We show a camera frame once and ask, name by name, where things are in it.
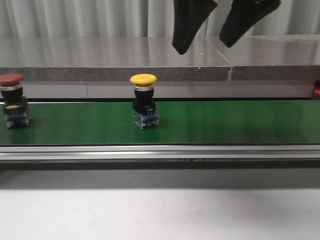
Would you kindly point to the red plate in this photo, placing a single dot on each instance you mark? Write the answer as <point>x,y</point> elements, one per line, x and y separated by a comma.
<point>316,93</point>

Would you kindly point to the white pleated curtain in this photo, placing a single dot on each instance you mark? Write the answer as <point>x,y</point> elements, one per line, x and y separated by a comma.
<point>133,18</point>

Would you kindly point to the grey stone counter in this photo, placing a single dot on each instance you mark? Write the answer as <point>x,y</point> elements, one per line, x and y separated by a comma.
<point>100,67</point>

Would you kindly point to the red mushroom push button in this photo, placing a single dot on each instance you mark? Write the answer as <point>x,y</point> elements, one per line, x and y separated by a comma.
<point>15,107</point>

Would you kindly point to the yellow mushroom push button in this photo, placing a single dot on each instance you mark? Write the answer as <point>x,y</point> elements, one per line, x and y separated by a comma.
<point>144,108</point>

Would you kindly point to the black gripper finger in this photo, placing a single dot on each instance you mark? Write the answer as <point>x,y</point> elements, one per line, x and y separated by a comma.
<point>189,15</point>
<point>242,16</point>

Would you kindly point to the aluminium conveyor frame rail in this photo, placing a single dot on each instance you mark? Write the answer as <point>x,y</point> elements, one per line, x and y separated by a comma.
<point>157,153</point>

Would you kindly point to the green conveyor belt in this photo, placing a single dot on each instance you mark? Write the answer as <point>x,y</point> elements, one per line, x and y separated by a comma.
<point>180,122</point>

